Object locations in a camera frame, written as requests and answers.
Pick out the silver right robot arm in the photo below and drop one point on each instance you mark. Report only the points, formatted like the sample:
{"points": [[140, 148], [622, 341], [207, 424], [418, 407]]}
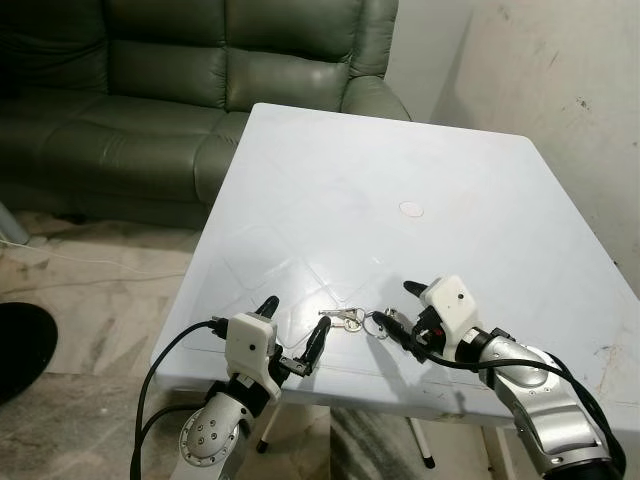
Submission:
{"points": [[545, 410]]}

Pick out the white table leg black foot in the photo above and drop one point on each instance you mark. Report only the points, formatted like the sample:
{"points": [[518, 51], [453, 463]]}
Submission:
{"points": [[422, 445], [266, 432]]}

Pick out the round white table plug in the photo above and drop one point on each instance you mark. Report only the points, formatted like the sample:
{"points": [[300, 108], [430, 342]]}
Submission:
{"points": [[411, 209]]}

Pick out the dark green leather sofa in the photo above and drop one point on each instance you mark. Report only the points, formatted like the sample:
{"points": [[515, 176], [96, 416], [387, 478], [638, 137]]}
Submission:
{"points": [[150, 100]]}

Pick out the black round floor object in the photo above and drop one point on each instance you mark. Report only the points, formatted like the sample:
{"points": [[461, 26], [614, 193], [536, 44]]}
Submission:
{"points": [[22, 350]]}

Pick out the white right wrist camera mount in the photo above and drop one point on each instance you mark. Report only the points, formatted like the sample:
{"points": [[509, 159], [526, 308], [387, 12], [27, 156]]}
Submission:
{"points": [[455, 305]]}

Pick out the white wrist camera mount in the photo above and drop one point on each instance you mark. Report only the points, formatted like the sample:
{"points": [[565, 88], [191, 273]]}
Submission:
{"points": [[248, 345], [455, 305]]}

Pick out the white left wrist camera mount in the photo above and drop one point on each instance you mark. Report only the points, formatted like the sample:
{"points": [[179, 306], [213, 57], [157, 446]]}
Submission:
{"points": [[248, 345]]}

